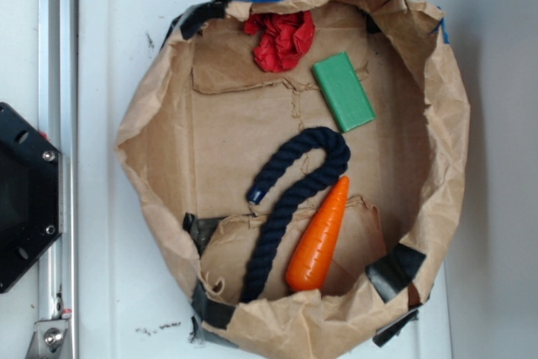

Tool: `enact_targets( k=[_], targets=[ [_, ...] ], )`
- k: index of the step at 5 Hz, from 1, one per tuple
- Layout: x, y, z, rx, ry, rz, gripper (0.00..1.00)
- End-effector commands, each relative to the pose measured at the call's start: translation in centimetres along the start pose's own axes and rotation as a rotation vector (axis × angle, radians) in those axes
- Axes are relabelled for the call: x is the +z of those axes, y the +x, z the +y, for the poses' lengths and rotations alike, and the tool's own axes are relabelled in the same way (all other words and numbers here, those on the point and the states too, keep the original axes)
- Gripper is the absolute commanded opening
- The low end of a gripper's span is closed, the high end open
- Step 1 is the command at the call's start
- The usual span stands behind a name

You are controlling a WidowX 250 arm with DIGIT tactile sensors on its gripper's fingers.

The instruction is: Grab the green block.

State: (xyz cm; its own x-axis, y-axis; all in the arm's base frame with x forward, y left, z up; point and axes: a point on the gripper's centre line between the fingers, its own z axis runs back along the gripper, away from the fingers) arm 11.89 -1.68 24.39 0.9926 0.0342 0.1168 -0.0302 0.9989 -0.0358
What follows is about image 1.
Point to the green rectangular block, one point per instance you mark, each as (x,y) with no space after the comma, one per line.
(343,92)

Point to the brown paper bag liner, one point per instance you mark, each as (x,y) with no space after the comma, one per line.
(205,118)

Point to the black tape inner left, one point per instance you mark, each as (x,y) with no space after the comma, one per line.
(200,230)

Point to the black tape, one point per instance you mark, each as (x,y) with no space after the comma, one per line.
(386,333)
(395,271)
(211,312)
(200,230)
(194,17)

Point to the orange plastic carrot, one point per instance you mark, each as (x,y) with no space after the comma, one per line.
(310,263)

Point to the crumpled red paper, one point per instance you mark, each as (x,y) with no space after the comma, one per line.
(285,39)

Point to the black tape top left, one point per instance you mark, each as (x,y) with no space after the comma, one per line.
(194,17)

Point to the black tape bottom left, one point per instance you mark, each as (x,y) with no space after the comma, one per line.
(211,312)

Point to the black tape right front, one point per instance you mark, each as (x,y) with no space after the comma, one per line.
(395,271)

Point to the white plastic tray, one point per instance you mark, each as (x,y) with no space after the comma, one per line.
(129,306)

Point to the black tape bottom right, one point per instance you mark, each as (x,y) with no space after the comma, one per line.
(386,333)

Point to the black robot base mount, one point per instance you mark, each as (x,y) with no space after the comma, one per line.
(30,196)

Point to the aluminium extrusion rail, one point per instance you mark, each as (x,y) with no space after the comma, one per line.
(57,119)

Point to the metal corner bracket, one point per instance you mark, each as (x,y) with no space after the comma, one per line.
(48,339)

